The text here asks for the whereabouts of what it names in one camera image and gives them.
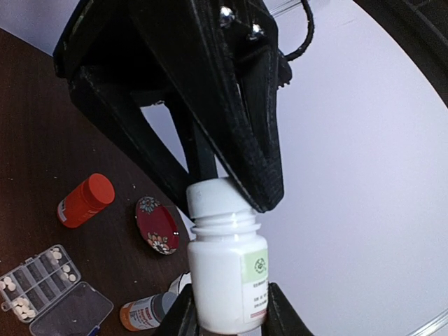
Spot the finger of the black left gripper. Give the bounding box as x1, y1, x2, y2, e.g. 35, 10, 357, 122
129, 1, 284, 212
69, 66, 217, 215

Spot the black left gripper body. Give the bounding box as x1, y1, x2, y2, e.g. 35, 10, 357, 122
52, 1, 174, 102

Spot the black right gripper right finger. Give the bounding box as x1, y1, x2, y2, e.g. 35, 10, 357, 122
261, 282, 314, 336

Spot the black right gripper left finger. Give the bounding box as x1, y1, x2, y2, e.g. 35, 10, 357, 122
153, 284, 200, 336

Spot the grey cap pill bottle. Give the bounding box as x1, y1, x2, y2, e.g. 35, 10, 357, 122
119, 292, 177, 332

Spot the small white dropper bottle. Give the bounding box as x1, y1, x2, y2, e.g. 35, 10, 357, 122
188, 210, 269, 335

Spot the orange pill bottle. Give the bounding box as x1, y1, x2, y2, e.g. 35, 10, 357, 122
57, 173, 116, 229

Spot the white dropper bottle cap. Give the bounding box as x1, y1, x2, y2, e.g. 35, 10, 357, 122
186, 177, 253, 219

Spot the clear plastic pill organizer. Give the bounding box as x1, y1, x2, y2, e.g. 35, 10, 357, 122
1, 244, 113, 335

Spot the floral mug yellow inside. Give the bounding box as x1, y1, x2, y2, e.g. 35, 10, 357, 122
169, 272, 191, 295

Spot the red floral plate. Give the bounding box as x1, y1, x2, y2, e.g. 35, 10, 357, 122
135, 196, 180, 256

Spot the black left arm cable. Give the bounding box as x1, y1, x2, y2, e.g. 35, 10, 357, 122
276, 0, 316, 87

